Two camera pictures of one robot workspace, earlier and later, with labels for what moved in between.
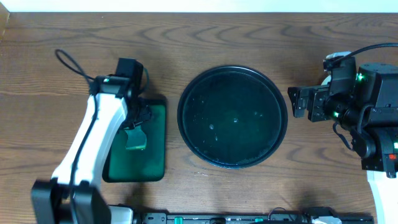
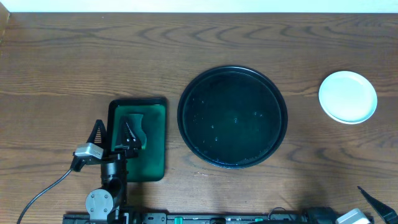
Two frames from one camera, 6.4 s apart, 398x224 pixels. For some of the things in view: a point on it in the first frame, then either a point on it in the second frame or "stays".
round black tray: (232, 117) stays
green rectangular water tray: (148, 165) stays
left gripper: (137, 116) to (115, 156)
